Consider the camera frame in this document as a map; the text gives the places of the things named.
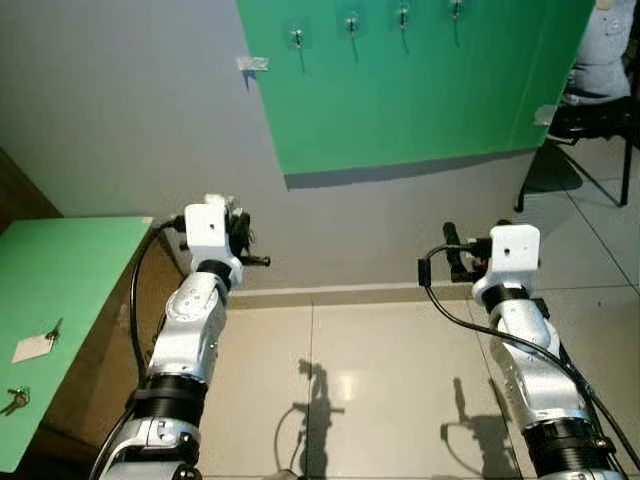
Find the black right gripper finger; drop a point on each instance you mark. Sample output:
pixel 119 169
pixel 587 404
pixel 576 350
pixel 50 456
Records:
pixel 451 240

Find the black metal chair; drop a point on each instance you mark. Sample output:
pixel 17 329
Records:
pixel 600 120

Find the key with white tag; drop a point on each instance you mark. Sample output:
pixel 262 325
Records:
pixel 32 347

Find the grey pillow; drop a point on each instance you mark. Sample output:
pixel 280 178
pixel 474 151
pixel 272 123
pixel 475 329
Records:
pixel 600 60

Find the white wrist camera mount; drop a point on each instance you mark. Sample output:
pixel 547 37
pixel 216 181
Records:
pixel 205 232
pixel 512 250

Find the brown cardboard box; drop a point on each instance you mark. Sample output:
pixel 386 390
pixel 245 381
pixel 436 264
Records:
pixel 105 360

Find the green table top board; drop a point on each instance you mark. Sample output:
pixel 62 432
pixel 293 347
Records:
pixel 70 290

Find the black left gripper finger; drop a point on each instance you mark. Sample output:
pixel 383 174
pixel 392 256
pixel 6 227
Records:
pixel 242 222

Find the green wall board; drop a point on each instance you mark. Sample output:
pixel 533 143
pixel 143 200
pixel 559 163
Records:
pixel 420 90

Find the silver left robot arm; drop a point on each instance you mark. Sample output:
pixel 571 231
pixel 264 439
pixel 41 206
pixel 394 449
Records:
pixel 190 340

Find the small metal key bunch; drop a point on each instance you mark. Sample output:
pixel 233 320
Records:
pixel 14 400

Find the dark brown wooden door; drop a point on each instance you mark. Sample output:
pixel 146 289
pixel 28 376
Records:
pixel 20 195

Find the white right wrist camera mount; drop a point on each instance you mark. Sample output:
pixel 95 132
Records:
pixel 512 250

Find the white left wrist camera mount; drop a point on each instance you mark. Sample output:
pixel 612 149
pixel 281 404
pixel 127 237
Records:
pixel 205 232

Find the clear tape piece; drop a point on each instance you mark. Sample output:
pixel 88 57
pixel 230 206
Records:
pixel 546 113
pixel 252 63

